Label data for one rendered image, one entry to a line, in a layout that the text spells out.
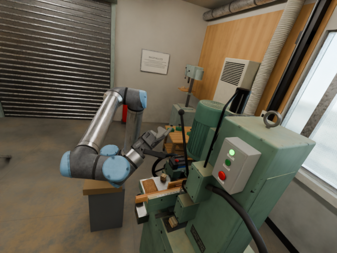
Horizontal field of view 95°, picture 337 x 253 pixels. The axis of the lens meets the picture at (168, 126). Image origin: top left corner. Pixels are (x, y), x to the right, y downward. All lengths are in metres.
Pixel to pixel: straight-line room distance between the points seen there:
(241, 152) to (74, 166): 0.54
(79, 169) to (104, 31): 3.25
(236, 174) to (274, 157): 0.11
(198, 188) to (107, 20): 3.42
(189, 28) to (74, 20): 2.23
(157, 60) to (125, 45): 0.72
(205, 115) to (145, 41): 3.10
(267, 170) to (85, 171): 0.58
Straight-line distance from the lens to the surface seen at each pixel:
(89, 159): 0.62
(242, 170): 0.53
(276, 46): 2.32
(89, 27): 3.70
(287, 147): 0.56
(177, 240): 1.05
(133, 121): 1.11
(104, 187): 1.48
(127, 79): 3.75
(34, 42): 3.93
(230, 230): 0.74
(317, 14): 2.28
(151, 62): 3.74
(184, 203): 0.82
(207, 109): 0.76
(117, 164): 0.59
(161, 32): 3.80
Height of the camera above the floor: 1.70
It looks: 25 degrees down
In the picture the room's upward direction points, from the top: 11 degrees clockwise
